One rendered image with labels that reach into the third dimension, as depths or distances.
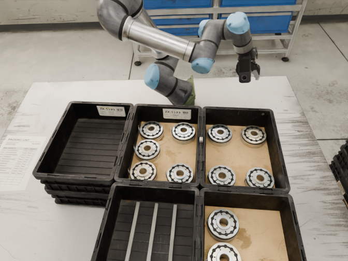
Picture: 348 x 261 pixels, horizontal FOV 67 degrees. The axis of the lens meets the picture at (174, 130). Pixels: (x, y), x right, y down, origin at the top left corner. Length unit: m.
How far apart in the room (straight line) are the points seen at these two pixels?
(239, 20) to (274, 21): 2.01
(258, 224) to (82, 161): 0.72
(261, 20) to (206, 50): 1.99
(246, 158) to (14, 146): 1.12
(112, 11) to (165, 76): 0.43
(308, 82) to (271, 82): 1.35
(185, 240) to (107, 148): 0.50
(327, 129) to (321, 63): 1.01
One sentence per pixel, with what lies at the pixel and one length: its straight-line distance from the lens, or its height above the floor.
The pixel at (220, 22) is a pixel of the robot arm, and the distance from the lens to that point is 1.08.
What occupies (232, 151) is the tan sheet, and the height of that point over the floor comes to 0.83.
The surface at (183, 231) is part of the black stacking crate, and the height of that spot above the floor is 0.83.
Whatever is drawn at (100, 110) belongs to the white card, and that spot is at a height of 0.89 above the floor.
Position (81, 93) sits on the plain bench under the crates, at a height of 0.70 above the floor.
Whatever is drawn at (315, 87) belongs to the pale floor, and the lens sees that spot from 3.02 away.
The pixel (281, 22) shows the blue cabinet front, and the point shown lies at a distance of 3.07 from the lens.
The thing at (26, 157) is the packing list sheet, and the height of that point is 0.70.
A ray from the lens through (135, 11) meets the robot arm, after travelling 1.17.
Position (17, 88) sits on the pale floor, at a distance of 3.25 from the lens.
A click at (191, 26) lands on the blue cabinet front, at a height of 0.43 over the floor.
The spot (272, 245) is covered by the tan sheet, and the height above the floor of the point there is 0.83.
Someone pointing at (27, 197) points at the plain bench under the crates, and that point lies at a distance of 1.34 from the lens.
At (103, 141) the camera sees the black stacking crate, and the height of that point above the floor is 0.83.
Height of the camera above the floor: 1.72
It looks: 48 degrees down
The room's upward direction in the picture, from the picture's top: 3 degrees counter-clockwise
